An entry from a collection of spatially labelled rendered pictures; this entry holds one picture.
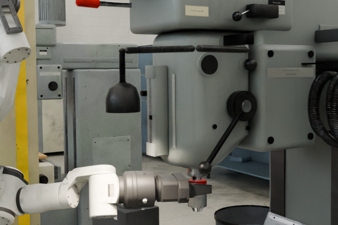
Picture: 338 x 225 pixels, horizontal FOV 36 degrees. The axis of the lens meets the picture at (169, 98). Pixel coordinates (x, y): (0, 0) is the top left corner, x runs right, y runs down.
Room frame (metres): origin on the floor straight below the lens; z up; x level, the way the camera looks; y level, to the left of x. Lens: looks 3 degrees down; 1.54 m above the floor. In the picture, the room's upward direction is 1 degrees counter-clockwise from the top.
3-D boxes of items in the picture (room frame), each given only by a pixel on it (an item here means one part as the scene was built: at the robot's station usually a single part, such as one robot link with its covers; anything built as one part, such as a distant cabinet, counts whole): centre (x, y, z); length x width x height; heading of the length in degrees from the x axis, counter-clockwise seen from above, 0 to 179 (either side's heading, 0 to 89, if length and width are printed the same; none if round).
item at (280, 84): (1.35, -0.24, 1.47); 0.24 x 0.19 x 0.26; 30
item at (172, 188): (1.23, 0.02, 1.25); 0.13 x 0.12 x 0.10; 10
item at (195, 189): (1.22, -0.07, 1.25); 0.06 x 0.02 x 0.03; 100
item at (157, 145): (1.20, 0.03, 1.44); 0.04 x 0.04 x 0.21; 30
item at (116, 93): (1.06, 0.10, 1.48); 0.07 x 0.07 x 0.06
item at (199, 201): (1.25, -0.07, 1.23); 0.05 x 0.05 x 0.06
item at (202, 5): (1.27, -0.10, 1.68); 0.34 x 0.24 x 0.10; 120
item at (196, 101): (1.25, -0.07, 1.47); 0.21 x 0.19 x 0.32; 30
